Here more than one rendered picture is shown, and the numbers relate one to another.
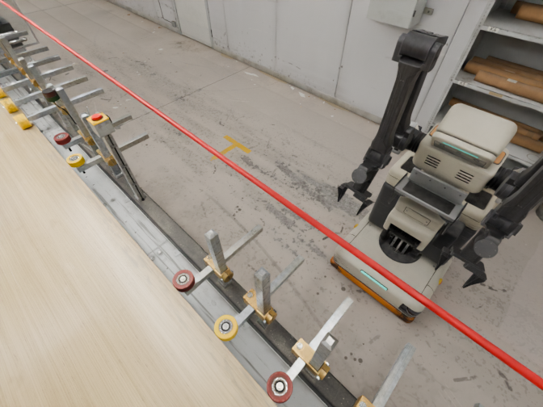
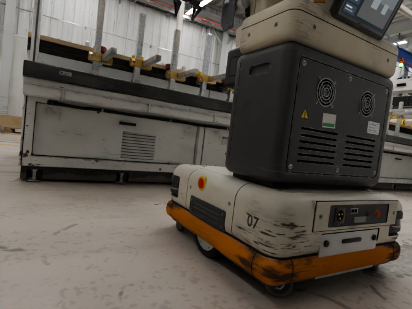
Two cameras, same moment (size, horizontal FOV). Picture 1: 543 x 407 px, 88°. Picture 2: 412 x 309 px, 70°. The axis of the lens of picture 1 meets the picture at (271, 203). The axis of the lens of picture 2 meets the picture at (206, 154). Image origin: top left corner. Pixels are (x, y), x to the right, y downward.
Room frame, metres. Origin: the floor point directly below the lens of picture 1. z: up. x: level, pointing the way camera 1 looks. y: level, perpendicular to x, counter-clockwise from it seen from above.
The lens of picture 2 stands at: (1.01, -2.04, 0.40)
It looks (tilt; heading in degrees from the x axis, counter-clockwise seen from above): 3 degrees down; 105
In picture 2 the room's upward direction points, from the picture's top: 7 degrees clockwise
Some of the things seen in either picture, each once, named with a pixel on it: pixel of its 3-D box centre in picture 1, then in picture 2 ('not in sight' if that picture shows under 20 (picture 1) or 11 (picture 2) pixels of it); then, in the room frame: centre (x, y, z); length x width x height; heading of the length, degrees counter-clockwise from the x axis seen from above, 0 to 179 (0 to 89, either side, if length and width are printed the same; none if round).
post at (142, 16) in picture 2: not in sight; (138, 51); (0.02, -0.33, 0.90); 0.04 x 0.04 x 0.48; 46
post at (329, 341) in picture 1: (317, 359); (173, 64); (0.19, -0.15, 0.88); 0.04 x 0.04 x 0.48; 46
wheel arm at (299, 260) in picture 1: (266, 294); (212, 79); (0.43, 0.02, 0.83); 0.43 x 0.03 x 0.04; 136
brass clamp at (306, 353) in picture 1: (310, 358); (175, 75); (0.21, -0.14, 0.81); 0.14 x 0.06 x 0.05; 46
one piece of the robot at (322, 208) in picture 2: not in sight; (358, 213); (1.24, -1.08, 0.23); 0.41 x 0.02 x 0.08; 46
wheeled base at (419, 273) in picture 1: (393, 253); (273, 208); (0.99, -0.87, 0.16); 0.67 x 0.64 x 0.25; 136
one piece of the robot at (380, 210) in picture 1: (425, 208); (307, 97); (1.06, -0.93, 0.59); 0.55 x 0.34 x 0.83; 46
